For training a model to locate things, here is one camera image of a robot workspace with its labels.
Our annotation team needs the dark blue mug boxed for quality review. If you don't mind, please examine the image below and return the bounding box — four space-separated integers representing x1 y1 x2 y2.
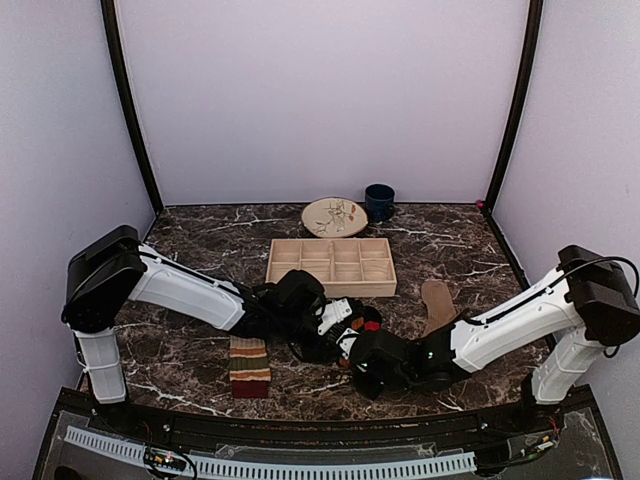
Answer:
365 184 395 223

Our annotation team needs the beige striped sock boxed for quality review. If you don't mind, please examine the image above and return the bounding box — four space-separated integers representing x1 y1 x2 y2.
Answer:
229 336 271 399

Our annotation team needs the tan plain sock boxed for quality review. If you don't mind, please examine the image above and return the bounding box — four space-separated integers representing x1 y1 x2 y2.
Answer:
421 280 458 336

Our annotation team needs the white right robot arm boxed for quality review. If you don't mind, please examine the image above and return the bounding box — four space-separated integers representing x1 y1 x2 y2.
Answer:
347 245 639 434

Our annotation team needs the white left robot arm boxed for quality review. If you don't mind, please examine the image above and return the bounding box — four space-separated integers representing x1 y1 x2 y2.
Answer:
61 225 357 436

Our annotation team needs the black corner post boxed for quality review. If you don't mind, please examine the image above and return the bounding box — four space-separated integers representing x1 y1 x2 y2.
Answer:
483 0 544 216
100 0 164 216

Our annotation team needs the white slotted cable duct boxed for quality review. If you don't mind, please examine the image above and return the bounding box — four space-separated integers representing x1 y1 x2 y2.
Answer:
64 426 477 480

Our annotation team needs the black argyle sock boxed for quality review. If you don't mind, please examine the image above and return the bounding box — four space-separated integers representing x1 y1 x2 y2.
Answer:
336 306 383 369

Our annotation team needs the right black corner post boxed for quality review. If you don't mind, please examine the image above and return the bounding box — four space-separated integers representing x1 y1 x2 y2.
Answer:
483 0 544 216

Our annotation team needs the wooden compartment tray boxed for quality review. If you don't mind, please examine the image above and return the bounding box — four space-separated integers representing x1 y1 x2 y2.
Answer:
266 238 397 298

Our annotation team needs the patterned ceramic plate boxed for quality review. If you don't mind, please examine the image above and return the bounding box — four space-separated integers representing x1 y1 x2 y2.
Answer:
301 197 369 238

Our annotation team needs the left black corner post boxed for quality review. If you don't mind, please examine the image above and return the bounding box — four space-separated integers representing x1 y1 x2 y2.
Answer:
100 0 164 216

